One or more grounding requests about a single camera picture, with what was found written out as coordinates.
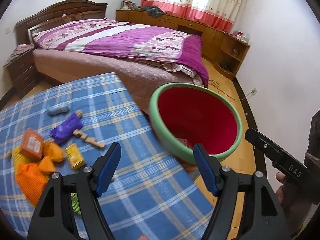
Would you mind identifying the blue plaid cloth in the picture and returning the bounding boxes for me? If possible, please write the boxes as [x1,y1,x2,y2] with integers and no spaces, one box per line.
[1,73,213,239]

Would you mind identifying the green cardboard box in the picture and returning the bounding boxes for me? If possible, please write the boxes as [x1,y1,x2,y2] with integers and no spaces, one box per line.
[71,193,81,215]

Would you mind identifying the orange foam net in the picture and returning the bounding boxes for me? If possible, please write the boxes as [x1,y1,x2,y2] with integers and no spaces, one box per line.
[15,141,64,206]

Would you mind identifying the purple plastic wrapper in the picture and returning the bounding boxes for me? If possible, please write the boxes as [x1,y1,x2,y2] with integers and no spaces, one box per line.
[50,113,83,145]

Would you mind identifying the dark clothes pile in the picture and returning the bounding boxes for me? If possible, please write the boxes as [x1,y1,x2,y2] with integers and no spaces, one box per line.
[140,5,165,18]

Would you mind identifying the person right hand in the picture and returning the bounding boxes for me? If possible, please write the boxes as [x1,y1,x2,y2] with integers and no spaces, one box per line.
[276,172,286,204]

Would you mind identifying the orange cardboard box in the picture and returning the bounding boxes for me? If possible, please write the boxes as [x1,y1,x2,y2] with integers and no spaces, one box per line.
[20,128,44,160]

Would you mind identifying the yellow foam net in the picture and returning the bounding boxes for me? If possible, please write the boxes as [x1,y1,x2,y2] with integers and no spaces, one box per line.
[12,146,30,176]

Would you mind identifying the peanut shell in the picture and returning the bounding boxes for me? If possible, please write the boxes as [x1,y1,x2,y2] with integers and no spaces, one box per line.
[75,110,83,118]

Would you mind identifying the long wooden cabinet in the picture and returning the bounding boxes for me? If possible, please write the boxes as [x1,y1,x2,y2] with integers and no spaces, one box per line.
[116,9,249,80]

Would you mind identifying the purple floral quilt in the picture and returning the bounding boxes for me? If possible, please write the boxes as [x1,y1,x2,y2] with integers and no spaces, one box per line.
[29,18,209,87]

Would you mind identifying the wooden bed with headboard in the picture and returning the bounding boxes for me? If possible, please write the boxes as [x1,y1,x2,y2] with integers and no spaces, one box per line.
[15,0,209,111]

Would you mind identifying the floor power cable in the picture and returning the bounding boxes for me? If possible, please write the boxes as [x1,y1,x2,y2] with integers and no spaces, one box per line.
[208,80,258,102]

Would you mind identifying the light blue tube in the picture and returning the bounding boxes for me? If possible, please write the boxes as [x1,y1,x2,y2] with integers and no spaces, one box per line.
[47,104,70,116]

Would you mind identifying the folded cloth on nightstand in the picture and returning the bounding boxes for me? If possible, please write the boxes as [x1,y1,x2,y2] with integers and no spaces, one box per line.
[3,44,35,68]

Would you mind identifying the dark wooden nightstand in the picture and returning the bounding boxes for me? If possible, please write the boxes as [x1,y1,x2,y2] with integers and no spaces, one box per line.
[5,49,40,99]

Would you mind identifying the wooden block strip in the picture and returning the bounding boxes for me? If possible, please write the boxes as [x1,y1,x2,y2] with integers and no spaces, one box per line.
[72,129,105,149]

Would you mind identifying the red bin with green rim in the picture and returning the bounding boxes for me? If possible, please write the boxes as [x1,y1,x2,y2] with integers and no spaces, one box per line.
[149,82,243,165]

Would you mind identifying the yellow ginger box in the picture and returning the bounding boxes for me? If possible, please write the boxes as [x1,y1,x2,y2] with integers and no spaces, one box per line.
[65,144,85,170]

